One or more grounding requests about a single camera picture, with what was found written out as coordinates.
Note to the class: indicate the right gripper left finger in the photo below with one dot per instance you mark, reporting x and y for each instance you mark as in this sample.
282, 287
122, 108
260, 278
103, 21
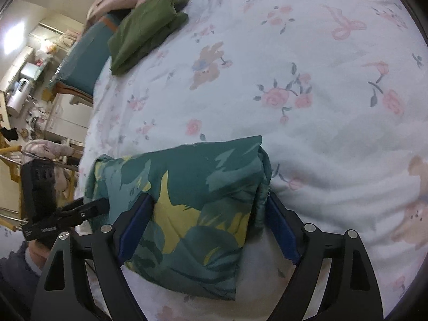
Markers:
63, 292

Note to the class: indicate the olive green folded garment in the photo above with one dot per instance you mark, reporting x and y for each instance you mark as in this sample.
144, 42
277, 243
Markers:
143, 30

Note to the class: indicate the white kitchen cabinet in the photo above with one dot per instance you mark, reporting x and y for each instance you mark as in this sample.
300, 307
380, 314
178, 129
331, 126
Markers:
68, 118

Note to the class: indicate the left forearm grey sleeve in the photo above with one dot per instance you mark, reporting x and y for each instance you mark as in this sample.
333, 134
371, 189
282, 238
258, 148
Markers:
20, 278

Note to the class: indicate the white water heater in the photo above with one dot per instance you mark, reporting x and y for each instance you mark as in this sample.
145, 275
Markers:
19, 95

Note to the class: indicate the yellow wooden chair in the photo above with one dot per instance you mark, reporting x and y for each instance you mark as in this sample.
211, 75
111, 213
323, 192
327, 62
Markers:
12, 213

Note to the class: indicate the teal yellow patterned pants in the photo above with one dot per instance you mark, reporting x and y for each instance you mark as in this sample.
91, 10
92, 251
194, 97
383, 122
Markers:
209, 198

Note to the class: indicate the teal bed footboard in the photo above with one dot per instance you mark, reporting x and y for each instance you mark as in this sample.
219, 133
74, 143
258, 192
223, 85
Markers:
80, 69

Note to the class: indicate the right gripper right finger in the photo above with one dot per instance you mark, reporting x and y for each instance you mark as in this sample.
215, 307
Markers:
351, 291

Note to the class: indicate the pink padded coat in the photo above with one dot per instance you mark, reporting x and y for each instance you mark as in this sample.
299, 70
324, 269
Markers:
66, 160

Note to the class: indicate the white floral bed sheet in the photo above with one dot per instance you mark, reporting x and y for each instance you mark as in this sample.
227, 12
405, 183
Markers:
337, 89

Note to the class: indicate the person's left hand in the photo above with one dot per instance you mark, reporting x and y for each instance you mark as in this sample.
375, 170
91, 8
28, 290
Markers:
38, 253

